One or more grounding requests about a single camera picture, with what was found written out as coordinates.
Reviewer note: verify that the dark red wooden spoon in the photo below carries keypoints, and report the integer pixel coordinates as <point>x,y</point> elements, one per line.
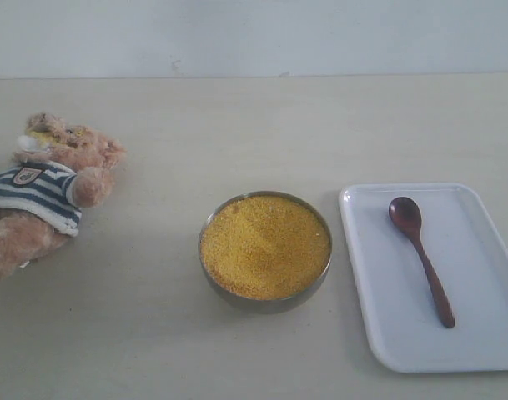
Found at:
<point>405,214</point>

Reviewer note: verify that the yellow millet grains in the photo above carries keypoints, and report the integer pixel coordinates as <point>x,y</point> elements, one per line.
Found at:
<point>264,246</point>

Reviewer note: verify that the stainless steel bowl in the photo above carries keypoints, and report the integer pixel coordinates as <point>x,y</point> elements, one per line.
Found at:
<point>266,304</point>

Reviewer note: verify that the white rectangular plastic tray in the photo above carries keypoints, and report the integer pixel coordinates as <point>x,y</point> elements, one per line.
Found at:
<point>470,257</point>

